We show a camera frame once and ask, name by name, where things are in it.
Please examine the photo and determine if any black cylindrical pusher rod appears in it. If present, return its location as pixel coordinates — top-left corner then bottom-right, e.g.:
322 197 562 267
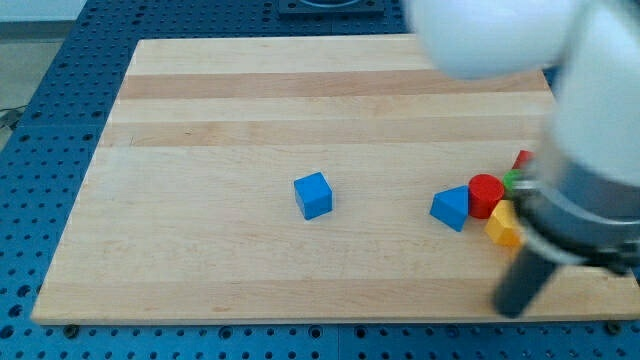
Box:
492 245 557 318

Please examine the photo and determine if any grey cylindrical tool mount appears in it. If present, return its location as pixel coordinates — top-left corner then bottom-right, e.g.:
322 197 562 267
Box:
512 138 639 275

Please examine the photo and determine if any yellow hexagon block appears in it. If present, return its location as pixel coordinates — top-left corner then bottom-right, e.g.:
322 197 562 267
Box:
484 200 521 247

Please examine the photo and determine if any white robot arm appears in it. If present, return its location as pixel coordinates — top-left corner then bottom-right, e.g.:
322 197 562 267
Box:
404 0 639 318

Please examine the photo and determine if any blue triangle block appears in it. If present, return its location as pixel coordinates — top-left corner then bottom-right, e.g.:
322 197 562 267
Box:
429 186 469 232

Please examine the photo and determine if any green block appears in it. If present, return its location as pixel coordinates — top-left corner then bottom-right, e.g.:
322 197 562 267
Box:
502 169 521 199

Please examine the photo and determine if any red cylinder block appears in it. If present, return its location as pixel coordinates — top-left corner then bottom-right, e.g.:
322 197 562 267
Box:
468 174 505 219

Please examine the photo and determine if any blue cube block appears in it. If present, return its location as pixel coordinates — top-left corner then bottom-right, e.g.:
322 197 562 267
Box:
293 172 333 220

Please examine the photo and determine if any wooden board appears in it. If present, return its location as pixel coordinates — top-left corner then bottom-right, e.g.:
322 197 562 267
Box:
30 33 640 326

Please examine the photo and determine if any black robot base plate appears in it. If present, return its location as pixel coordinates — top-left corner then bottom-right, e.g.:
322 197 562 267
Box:
275 0 385 17

